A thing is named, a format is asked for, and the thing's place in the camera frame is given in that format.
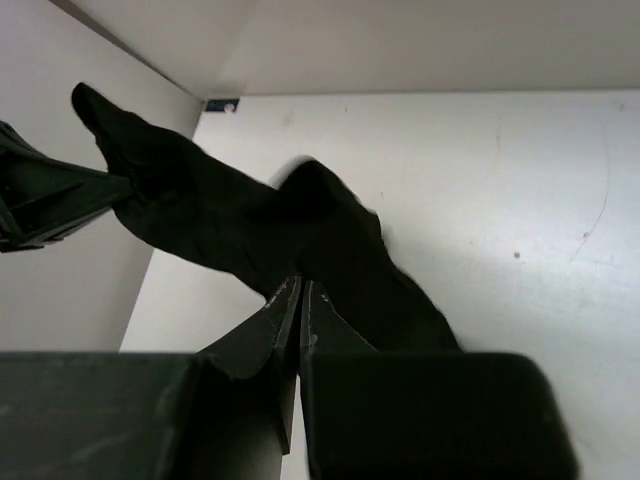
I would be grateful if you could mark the black skirt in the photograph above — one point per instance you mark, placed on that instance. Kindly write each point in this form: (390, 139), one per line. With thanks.
(311, 225)

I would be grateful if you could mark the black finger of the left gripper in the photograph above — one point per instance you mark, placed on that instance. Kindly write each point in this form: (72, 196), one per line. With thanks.
(44, 200)

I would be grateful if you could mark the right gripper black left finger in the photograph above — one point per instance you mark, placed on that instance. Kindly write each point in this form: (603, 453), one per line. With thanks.
(223, 413)

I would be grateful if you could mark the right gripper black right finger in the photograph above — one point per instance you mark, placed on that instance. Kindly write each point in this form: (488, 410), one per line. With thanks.
(373, 415)

